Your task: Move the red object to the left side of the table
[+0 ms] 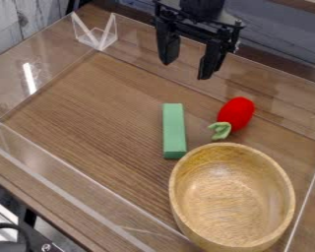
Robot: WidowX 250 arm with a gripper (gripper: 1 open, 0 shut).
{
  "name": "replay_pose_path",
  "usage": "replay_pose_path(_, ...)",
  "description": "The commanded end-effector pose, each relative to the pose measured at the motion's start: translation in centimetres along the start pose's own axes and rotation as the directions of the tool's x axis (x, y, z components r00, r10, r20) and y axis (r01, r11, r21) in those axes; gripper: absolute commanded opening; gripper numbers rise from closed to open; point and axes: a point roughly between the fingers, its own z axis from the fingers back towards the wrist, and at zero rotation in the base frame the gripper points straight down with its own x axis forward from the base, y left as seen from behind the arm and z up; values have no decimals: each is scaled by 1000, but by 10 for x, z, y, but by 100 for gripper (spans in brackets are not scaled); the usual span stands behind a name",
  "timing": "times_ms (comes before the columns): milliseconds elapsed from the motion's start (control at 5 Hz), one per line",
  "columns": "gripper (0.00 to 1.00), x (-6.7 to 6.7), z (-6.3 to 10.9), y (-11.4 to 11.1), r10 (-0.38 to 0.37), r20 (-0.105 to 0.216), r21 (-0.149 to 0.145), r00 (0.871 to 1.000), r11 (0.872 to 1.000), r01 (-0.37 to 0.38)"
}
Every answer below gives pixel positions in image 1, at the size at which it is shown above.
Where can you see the red plush strawberry toy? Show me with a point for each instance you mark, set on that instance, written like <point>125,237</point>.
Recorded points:
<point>233,118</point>

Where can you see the clear acrylic tray wall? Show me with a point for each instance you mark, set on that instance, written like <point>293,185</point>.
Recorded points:
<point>95,172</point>

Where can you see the black equipment under table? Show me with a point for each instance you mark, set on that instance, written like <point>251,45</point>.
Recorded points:
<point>30,240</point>

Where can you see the wooden oval bowl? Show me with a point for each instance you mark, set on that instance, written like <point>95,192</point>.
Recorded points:
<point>232,197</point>

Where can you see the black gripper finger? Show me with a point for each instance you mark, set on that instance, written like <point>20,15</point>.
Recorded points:
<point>212,59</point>
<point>169,41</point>

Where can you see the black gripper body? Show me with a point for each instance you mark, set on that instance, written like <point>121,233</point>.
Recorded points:
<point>200,19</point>

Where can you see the green rectangular block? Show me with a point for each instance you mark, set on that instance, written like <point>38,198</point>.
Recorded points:
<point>174,131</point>

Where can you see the clear acrylic corner bracket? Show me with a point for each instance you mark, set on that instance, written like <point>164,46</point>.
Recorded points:
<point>97,38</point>

